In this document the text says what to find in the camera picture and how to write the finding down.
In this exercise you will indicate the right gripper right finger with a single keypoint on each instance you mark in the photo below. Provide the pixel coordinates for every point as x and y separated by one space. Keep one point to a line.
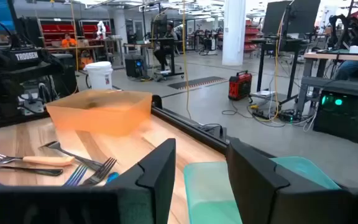
259 193

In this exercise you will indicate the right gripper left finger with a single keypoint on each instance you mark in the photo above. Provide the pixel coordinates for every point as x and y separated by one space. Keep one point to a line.
141 193

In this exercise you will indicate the dark metal spoon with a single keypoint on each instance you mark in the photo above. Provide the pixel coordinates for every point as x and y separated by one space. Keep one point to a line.
101 172

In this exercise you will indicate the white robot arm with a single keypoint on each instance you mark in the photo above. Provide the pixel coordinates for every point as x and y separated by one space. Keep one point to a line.
101 29

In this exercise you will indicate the teal plastic bin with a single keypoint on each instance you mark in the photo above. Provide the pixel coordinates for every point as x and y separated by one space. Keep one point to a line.
207 193

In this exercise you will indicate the orange plastic bin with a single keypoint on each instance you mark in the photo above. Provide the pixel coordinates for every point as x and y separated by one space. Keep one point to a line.
98 118

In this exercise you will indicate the black computer tower green light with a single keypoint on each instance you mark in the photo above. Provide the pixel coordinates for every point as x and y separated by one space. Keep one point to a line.
343 121

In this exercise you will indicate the white plastic bucket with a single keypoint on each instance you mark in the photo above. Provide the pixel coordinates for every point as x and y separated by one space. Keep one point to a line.
99 77

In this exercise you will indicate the black computer tower blue light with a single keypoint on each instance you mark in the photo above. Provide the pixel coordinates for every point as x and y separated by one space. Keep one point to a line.
134 70

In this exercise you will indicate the black striped-edge floor mat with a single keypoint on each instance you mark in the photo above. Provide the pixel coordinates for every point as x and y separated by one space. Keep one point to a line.
197 82

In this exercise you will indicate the black monitor stand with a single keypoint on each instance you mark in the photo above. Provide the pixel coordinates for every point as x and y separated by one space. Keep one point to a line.
292 62

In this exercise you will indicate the orange bag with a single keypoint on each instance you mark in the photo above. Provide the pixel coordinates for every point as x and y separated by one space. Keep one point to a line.
85 60

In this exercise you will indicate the wooden top workbench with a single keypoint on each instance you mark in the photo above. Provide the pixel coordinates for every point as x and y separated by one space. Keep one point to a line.
322 56

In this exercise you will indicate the shelf with red bins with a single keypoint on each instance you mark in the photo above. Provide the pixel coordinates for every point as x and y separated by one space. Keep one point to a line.
57 29
252 34
89 29

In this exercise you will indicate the white pillar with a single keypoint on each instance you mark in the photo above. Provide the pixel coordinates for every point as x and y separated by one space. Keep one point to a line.
233 31

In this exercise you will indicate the black monitor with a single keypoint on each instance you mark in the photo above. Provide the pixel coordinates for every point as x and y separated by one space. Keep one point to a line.
304 15
275 18

